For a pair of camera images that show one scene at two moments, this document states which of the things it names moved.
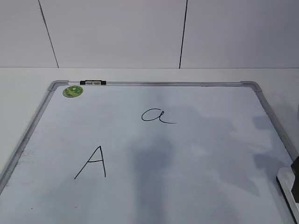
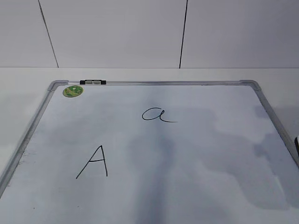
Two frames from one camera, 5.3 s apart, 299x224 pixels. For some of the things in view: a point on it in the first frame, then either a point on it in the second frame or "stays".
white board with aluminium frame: x=149 y=152 stays
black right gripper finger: x=295 y=190 -> x=296 y=143
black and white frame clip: x=93 y=82 stays
